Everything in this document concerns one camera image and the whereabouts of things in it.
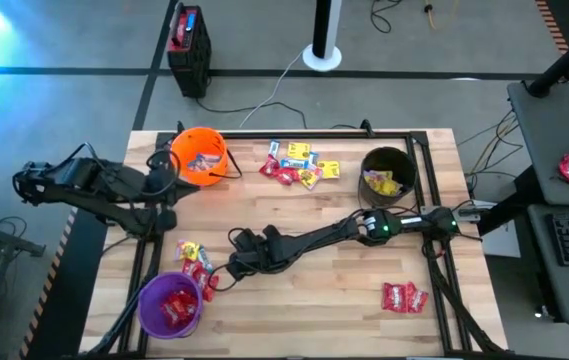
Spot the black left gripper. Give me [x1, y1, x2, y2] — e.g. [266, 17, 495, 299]
[144, 160, 201, 201]

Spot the black floor cable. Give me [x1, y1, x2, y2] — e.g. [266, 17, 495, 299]
[194, 96, 310, 130]

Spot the orange halloween bucket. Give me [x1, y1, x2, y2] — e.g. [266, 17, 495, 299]
[168, 126, 244, 188]

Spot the yellow cable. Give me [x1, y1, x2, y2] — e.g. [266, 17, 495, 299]
[422, 0, 461, 31]

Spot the grey side desk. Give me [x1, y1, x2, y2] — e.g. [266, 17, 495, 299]
[506, 79, 569, 207]

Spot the purple halloween bucket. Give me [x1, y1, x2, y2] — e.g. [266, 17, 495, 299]
[136, 271, 205, 341]

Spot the cable bundle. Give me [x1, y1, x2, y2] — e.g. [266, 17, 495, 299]
[456, 108, 528, 182]

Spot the black crate with red device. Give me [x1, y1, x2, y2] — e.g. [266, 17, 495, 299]
[166, 1, 213, 99]

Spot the black monitor pole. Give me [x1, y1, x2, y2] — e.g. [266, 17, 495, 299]
[526, 22, 569, 99]

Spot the black coiled cable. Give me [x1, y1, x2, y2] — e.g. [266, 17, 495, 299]
[368, 0, 406, 35]

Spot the white black pole stand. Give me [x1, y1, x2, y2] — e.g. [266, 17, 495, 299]
[302, 0, 344, 73]

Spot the black jack-o-lantern bucket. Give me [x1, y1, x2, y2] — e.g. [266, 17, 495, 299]
[357, 145, 419, 209]

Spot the black hazard striped base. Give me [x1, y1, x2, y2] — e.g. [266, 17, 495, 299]
[17, 159, 133, 360]

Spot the white floor cable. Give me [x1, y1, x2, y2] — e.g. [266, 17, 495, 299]
[237, 48, 310, 130]

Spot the grey keyboard shelf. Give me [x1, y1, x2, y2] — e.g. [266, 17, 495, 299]
[526, 203, 569, 326]

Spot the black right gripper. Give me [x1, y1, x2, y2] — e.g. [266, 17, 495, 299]
[226, 224, 298, 280]

